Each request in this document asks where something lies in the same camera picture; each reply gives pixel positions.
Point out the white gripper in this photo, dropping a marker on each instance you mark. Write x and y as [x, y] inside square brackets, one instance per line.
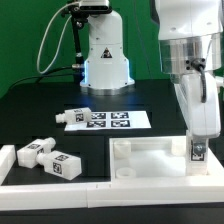
[201, 117]

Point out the white square table top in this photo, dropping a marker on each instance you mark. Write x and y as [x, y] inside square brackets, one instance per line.
[149, 157]

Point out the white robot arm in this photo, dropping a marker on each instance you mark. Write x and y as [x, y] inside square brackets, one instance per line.
[189, 38]

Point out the white U-shaped fence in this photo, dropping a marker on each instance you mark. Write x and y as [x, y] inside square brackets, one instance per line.
[143, 191]

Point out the white marker tag sheet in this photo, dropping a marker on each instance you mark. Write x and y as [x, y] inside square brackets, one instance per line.
[113, 120]

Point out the black camera stand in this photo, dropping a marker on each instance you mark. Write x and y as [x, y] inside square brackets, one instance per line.
[80, 10]

